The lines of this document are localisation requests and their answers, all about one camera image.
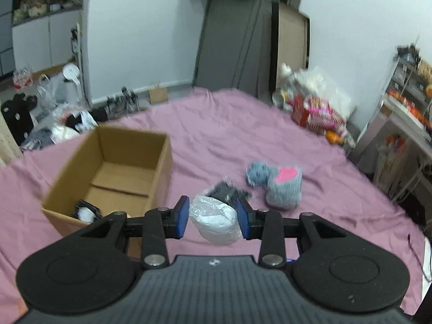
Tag red basket with snacks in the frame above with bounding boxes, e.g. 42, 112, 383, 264
291, 94, 349, 137

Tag brown cardboard box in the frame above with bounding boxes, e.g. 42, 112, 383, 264
42, 125, 173, 235

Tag white plastic shopping bag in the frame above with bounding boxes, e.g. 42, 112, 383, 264
37, 74, 57, 110

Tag pair of sneakers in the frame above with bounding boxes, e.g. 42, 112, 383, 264
105, 86, 141, 118

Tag white humidifier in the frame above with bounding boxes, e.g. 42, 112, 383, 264
62, 63, 83, 102

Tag white desk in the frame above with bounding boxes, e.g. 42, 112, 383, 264
348, 95, 431, 203

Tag pink bed sheet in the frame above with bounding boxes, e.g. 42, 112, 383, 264
1, 89, 426, 323

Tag small brown paper bag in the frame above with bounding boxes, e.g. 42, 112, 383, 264
149, 83, 168, 104

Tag grey door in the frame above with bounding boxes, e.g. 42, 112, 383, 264
193, 0, 301, 97

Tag clothes pile on floor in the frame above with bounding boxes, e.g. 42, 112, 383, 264
1, 94, 108, 151

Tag black white item in box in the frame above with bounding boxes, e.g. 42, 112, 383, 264
72, 200, 103, 223

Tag grey plush slipper pink heart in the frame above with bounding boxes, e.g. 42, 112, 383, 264
266, 166, 302, 210

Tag white plastic bag pile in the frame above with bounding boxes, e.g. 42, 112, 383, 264
277, 63, 357, 121

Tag white kitchen cabinet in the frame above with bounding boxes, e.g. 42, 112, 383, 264
1, 0, 83, 76

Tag framed brown board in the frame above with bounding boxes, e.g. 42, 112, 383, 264
269, 2, 310, 92

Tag black fuzzy packaged item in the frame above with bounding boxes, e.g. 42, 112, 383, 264
204, 178, 253, 212

